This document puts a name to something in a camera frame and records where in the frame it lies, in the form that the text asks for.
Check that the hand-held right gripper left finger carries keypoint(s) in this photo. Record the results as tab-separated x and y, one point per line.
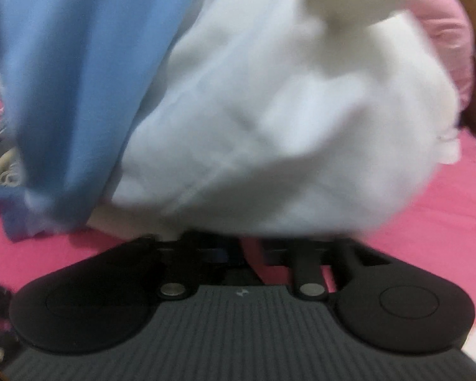
176	266

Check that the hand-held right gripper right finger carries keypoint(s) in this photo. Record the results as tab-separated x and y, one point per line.
307	274

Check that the white garment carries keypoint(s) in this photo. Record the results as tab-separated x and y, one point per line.
281	127

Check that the blue garment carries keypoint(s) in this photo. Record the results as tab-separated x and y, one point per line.
75	87

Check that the pink floral blanket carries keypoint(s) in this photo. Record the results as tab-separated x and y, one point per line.
440	226

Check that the dark grey garment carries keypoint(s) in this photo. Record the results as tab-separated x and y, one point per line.
2	158

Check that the pink quilt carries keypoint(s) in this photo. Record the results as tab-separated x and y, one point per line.
444	39

